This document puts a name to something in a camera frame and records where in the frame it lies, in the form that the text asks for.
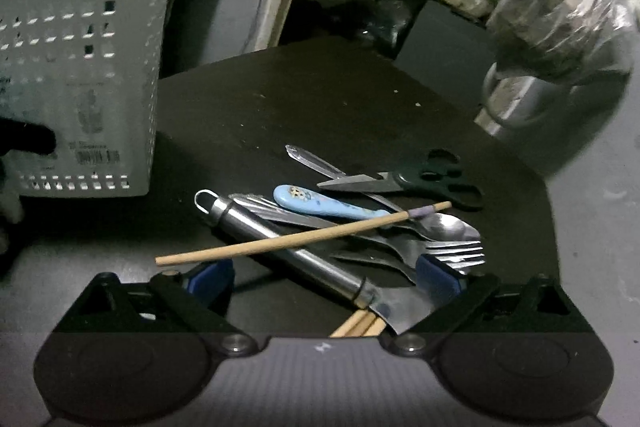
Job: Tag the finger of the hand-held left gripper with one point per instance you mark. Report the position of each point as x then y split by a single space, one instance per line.
27 137

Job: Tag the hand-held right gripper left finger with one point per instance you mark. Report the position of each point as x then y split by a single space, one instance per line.
210 279

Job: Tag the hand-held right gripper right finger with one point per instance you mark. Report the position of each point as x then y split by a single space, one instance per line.
440 279

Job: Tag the steel fork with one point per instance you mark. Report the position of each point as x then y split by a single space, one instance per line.
457 249
467 268

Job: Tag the steel spoon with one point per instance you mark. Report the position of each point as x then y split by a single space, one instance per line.
450 227

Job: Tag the white perforated utensil basket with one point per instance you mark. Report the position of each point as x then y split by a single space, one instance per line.
100 57

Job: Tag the slim steel utensil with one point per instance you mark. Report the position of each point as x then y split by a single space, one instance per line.
310 159

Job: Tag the large plastic bag dark contents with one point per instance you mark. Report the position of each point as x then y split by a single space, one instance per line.
555 22

